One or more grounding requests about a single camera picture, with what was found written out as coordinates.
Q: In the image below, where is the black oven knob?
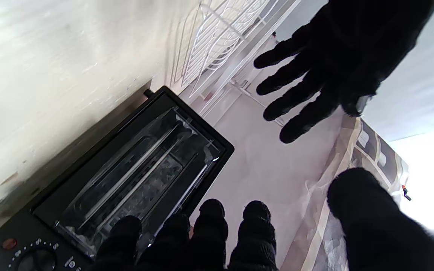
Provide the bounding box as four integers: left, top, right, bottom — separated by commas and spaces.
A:
17, 248, 56, 271

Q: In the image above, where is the glass oven door with handle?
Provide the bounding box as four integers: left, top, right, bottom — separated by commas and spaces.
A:
32, 105, 227, 256

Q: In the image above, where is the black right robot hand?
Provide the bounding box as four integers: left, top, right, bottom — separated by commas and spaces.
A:
93, 167, 434, 271

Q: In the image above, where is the white wire dish rack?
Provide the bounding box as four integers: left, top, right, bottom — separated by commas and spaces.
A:
170, 0, 301, 99

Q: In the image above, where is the red-topped black toaster oven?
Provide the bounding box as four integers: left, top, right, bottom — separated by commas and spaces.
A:
0, 86, 235, 271

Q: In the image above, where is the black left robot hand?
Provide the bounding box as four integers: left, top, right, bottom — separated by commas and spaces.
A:
254, 0, 434, 144

